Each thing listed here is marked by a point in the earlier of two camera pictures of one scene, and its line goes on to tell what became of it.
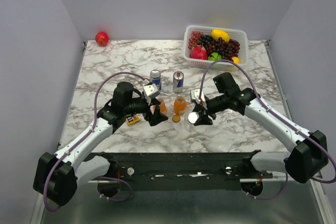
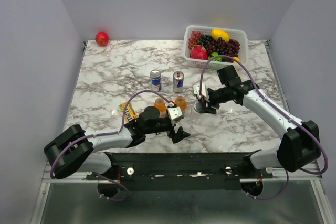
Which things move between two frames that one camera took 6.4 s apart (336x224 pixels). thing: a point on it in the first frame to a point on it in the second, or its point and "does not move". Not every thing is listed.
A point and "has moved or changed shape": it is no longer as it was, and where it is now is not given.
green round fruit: (214, 56) does not move
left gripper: (157, 117) to (180, 135)
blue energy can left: (155, 75) does not move
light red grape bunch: (194, 39) does not move
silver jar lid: (192, 117) has moved or changed shape
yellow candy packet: (131, 119) does not move
